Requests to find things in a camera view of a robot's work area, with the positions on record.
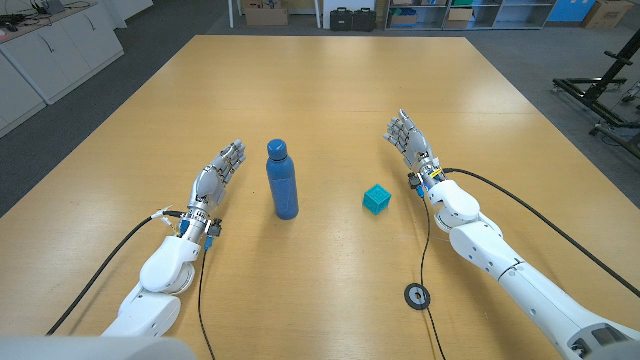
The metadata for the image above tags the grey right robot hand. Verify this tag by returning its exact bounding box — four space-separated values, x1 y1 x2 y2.
383 108 441 176

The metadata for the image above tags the black ring disc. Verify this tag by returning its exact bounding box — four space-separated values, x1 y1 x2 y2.
403 282 432 311

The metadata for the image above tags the black cable bundle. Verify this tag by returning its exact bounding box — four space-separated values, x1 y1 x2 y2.
0 13 29 33

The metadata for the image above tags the large cardboard box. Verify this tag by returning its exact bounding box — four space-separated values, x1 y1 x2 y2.
581 0 635 30

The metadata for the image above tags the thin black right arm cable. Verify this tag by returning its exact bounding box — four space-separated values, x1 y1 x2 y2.
418 192 448 360

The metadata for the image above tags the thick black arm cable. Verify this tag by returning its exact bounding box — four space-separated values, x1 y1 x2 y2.
46 209 186 336
441 167 640 299

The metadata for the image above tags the grey shelf unit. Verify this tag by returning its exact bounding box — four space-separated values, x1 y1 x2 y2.
384 0 557 31

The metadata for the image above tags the black metal stand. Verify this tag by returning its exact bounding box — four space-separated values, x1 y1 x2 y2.
552 29 640 161

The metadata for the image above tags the blue metal bottle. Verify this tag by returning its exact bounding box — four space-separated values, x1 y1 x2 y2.
265 155 300 221

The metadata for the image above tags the long white cabinet row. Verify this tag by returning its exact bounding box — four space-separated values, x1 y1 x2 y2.
0 0 125 139

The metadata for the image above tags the black hard case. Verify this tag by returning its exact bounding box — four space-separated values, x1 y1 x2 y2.
352 7 378 33
329 6 354 32

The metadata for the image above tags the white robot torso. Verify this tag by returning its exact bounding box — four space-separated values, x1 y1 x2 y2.
0 334 198 360

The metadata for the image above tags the small cardboard box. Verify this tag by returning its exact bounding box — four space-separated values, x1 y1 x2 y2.
443 6 474 30

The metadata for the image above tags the cardboard box with tape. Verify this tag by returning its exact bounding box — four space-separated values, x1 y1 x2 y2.
243 0 290 27

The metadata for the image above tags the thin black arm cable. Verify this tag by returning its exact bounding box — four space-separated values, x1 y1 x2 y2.
197 244 217 360
418 192 448 360

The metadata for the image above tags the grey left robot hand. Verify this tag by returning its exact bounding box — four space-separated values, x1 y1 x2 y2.
187 139 248 214

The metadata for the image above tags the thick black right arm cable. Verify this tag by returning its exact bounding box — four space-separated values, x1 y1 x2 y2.
441 167 640 299

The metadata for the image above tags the blue bottle cap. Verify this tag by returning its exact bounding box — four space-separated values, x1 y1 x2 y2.
266 138 289 161

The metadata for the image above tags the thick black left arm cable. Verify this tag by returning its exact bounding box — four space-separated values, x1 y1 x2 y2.
46 209 186 336

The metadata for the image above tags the small white cabinet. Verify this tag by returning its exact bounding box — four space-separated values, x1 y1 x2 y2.
97 0 154 30

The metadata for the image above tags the teal cube block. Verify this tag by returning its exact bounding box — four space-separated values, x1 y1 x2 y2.
362 183 393 216

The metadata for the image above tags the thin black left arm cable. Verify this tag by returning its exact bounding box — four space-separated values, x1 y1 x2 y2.
197 244 217 360

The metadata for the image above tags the grey laptop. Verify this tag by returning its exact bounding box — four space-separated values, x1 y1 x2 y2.
30 0 67 15

